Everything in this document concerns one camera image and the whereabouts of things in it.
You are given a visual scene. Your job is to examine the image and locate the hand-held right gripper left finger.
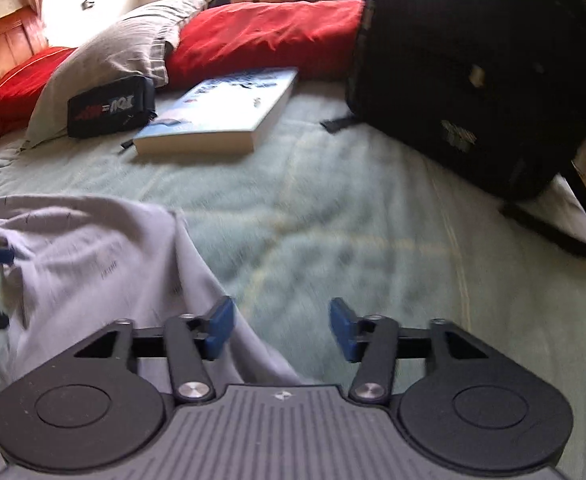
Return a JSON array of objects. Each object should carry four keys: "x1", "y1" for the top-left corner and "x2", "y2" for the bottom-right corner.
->
[{"x1": 75, "y1": 296, "x2": 236, "y2": 403}]

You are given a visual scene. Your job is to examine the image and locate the black backpack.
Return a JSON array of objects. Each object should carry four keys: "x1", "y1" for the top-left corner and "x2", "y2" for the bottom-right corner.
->
[{"x1": 320, "y1": 0, "x2": 586, "y2": 258}]

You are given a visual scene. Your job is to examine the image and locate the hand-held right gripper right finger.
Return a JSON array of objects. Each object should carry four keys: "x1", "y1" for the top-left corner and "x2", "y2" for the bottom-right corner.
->
[{"x1": 329, "y1": 297, "x2": 488, "y2": 403}]

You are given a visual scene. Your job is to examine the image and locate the black pouch with red print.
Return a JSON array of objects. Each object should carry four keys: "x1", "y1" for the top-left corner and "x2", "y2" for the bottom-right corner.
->
[{"x1": 67, "y1": 75, "x2": 158, "y2": 140}]

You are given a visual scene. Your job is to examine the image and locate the grey pants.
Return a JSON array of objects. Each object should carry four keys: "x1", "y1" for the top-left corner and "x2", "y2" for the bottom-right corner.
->
[{"x1": 0, "y1": 194, "x2": 318, "y2": 441}]

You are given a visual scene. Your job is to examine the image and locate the long red cushion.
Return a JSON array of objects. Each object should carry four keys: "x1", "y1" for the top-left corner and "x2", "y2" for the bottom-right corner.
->
[{"x1": 165, "y1": 0, "x2": 368, "y2": 93}]

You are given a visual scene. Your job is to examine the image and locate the grey pillow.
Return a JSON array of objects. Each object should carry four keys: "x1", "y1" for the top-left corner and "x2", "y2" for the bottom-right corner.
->
[{"x1": 23, "y1": 0, "x2": 216, "y2": 151}]

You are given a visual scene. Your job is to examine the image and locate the red folded quilt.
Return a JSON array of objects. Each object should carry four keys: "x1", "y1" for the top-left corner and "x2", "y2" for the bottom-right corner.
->
[{"x1": 0, "y1": 46, "x2": 76, "y2": 138}]

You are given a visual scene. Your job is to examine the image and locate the thick paperback book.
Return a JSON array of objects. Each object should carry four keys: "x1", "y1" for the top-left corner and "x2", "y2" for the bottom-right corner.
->
[{"x1": 133, "y1": 66, "x2": 301, "y2": 157}]

